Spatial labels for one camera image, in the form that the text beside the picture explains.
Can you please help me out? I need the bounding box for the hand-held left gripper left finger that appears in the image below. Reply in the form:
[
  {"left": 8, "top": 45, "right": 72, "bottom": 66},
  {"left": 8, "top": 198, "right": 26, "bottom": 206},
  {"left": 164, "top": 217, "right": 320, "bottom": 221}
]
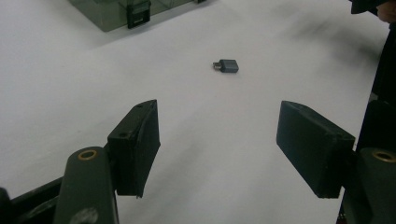
[{"left": 106, "top": 99, "right": 162, "bottom": 199}]

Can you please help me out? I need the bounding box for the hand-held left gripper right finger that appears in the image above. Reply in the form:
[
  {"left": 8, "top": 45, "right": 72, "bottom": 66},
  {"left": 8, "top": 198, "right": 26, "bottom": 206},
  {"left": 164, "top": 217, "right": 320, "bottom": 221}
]
[{"left": 276, "top": 100, "right": 356, "bottom": 199}]

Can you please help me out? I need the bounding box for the small grey adapter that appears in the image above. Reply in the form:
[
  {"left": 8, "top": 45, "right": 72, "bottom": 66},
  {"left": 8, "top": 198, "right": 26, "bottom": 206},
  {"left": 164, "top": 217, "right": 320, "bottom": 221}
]
[{"left": 212, "top": 59, "right": 240, "bottom": 74}]

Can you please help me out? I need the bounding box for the grey transparent storage box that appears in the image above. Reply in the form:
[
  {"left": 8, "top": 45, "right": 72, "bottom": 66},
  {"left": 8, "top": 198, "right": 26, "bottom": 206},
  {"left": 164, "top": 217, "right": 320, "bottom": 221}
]
[{"left": 67, "top": 0, "right": 206, "bottom": 33}]

